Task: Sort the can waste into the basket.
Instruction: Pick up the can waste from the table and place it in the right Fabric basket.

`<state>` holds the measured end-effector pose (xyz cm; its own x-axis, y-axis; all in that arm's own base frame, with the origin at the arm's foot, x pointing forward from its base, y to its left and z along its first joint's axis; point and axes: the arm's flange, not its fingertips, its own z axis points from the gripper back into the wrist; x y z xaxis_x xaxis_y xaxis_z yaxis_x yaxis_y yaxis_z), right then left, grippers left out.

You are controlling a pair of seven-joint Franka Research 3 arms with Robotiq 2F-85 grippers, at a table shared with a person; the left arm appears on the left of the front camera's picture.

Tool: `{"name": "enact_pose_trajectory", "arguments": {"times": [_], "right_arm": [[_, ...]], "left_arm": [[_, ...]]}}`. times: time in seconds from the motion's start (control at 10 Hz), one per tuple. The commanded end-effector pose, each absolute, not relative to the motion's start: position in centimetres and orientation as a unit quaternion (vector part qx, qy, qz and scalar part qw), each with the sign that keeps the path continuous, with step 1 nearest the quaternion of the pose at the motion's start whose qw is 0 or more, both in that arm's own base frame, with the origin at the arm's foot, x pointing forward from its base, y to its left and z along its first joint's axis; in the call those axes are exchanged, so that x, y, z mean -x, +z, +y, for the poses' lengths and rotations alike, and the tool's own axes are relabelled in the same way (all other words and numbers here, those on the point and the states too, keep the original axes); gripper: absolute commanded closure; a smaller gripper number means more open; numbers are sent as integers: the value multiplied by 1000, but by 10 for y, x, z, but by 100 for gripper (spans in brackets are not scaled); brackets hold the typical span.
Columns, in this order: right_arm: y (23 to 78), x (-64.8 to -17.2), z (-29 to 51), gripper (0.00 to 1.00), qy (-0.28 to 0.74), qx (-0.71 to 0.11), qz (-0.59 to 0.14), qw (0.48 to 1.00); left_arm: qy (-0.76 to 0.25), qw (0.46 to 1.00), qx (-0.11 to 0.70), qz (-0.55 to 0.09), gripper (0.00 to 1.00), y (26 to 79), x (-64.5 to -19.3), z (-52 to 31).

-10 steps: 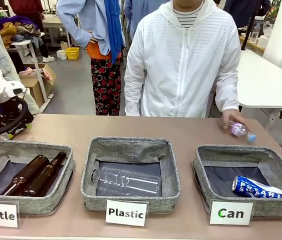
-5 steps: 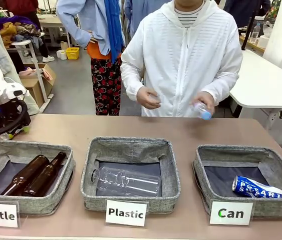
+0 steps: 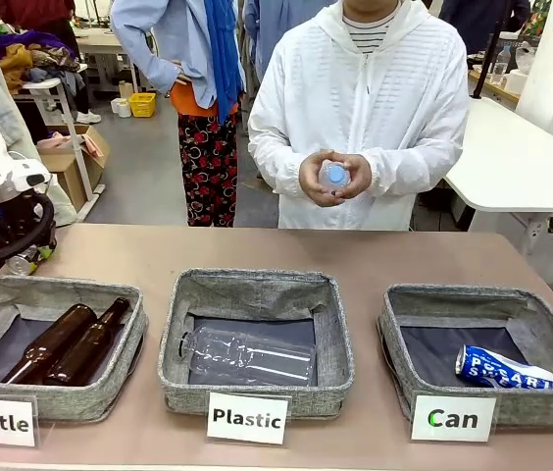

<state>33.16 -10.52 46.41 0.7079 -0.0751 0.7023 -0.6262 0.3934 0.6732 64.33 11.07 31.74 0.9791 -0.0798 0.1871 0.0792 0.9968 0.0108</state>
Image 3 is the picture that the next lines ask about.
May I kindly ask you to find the black vertical pole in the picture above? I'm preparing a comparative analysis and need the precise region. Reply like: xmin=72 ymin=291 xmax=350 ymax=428
xmin=472 ymin=0 xmax=503 ymax=100

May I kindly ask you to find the clear unlabelled plastic bottle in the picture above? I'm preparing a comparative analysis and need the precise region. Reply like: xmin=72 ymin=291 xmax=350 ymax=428
xmin=177 ymin=326 xmax=318 ymax=387

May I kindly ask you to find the person's left forearm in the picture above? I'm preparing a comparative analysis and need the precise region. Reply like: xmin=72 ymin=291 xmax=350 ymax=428
xmin=362 ymin=130 xmax=469 ymax=197

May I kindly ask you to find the white side table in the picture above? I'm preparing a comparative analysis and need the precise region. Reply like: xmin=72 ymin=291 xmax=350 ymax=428
xmin=442 ymin=96 xmax=553 ymax=213

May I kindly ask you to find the bystander in red top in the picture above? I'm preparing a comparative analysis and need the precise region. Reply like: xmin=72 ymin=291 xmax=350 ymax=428
xmin=0 ymin=0 xmax=104 ymax=125

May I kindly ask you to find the bystander in dark clothes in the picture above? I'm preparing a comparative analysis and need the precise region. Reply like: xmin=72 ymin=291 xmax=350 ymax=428
xmin=440 ymin=0 xmax=532 ymax=55

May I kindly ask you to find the white sign reading Can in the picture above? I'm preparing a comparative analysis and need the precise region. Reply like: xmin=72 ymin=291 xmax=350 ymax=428
xmin=409 ymin=393 xmax=499 ymax=443

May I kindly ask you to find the person's left hand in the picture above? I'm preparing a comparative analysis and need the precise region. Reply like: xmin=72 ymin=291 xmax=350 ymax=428
xmin=332 ymin=152 xmax=374 ymax=202

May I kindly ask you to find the person's right forearm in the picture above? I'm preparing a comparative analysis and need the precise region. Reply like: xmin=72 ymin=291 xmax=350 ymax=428
xmin=247 ymin=130 xmax=312 ymax=197

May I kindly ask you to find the white sign reading Plastic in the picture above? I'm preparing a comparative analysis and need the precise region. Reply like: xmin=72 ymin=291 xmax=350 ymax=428
xmin=206 ymin=391 xmax=291 ymax=446

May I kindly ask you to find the labelled plastic bottle blue cap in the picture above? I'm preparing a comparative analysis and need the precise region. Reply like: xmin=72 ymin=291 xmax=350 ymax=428
xmin=318 ymin=159 xmax=352 ymax=193

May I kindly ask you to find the grey fabric basket plastic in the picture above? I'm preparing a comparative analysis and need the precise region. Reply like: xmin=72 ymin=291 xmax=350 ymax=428
xmin=157 ymin=267 xmax=356 ymax=419

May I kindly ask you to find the bystander in pale blue coat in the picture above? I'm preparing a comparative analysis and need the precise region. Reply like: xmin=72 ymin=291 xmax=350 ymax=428
xmin=244 ymin=0 xmax=341 ymax=89

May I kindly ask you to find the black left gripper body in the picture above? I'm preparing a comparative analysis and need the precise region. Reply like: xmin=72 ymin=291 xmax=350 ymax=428
xmin=0 ymin=191 xmax=50 ymax=246

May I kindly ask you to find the crushed blue Pocari Sweat can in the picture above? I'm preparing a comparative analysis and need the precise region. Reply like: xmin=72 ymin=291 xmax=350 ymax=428
xmin=455 ymin=343 xmax=553 ymax=390

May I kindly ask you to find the pile of colourful clothes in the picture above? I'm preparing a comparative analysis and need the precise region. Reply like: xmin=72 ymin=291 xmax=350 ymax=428
xmin=0 ymin=22 xmax=86 ymax=94

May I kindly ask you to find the bystander in light blue shirt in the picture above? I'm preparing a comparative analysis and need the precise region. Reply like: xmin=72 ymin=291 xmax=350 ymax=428
xmin=111 ymin=0 xmax=246 ymax=228

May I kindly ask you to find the background clear water bottle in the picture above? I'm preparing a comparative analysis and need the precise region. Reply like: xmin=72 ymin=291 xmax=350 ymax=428
xmin=490 ymin=42 xmax=512 ymax=87

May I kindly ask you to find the grey fabric basket bottle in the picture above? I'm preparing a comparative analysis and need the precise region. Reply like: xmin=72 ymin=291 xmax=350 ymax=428
xmin=0 ymin=274 xmax=149 ymax=423

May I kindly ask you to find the grey fabric basket can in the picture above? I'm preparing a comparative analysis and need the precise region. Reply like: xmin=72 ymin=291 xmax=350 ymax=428
xmin=377 ymin=283 xmax=553 ymax=429

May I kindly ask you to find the brown glass bottle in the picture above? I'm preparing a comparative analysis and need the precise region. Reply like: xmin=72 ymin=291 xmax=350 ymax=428
xmin=43 ymin=296 xmax=131 ymax=388
xmin=0 ymin=302 xmax=99 ymax=385

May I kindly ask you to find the brown cardboard box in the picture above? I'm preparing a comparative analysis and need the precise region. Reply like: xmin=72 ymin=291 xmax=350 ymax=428
xmin=35 ymin=125 xmax=111 ymax=213

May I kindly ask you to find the person in white hooded jacket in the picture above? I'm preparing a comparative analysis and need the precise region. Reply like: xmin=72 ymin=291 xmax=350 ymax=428
xmin=247 ymin=0 xmax=470 ymax=232

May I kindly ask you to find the pink cloth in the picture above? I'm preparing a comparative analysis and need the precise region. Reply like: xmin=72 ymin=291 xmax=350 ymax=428
xmin=35 ymin=131 xmax=104 ymax=158

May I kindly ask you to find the yellow plastic crate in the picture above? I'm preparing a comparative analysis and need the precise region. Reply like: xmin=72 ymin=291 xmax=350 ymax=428
xmin=127 ymin=91 xmax=157 ymax=119

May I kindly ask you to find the white metal stand frame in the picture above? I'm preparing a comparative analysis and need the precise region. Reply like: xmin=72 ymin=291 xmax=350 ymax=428
xmin=21 ymin=78 xmax=107 ymax=205

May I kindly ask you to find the white background desk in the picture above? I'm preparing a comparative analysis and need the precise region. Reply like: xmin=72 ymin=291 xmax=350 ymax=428
xmin=74 ymin=26 xmax=141 ymax=94

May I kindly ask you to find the person's right hand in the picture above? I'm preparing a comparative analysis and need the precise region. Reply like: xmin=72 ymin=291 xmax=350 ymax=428
xmin=298 ymin=149 xmax=344 ymax=206

